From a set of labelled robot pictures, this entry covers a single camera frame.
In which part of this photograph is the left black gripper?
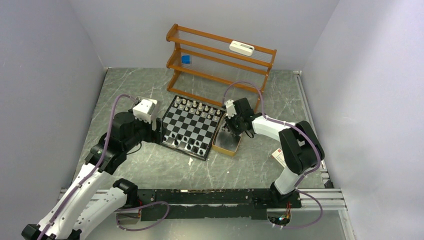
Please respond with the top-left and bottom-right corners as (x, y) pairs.
(123, 108), (167, 151)

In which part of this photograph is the black base frame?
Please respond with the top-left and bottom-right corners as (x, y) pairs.
(114, 178), (302, 222)

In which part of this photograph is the black and white chessboard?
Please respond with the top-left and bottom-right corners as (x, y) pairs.
(162, 95), (225, 161)

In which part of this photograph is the white rectangular device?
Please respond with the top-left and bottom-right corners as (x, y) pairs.
(229, 40), (255, 57)

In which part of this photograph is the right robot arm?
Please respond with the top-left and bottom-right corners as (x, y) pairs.
(223, 98), (325, 207)

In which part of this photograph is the orange wooden shelf rack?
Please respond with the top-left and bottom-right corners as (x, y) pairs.
(166, 23), (277, 106)

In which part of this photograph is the blue cube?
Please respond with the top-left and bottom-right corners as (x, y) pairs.
(180, 55), (192, 64)

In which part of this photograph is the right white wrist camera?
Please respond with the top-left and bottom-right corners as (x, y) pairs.
(224, 99), (237, 119)

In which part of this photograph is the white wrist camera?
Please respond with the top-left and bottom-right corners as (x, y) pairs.
(224, 99), (237, 119)
(131, 99), (155, 124)

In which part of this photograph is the silver tin box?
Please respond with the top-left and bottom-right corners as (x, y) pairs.
(136, 96), (162, 117)

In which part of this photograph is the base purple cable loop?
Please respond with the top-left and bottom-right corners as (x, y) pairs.
(115, 201), (170, 232)

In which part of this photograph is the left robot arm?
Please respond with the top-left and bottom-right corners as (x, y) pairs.
(21, 111), (166, 240)

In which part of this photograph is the white labelled card box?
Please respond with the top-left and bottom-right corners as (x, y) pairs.
(271, 148), (287, 168)

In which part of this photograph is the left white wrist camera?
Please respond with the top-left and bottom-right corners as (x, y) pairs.
(131, 99), (155, 124)

